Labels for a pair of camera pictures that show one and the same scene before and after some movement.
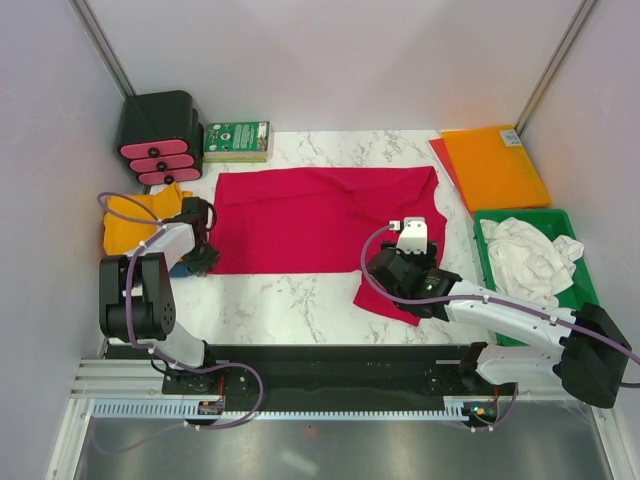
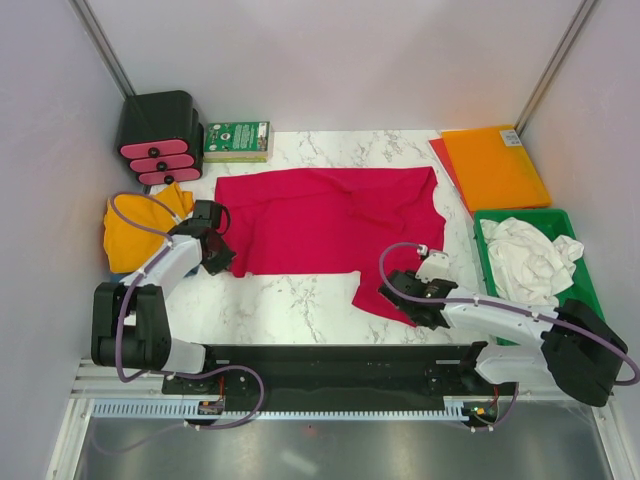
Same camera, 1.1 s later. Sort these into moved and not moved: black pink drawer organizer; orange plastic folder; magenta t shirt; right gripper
Moved: right gripper
Not moved: black pink drawer organizer; orange plastic folder; magenta t shirt
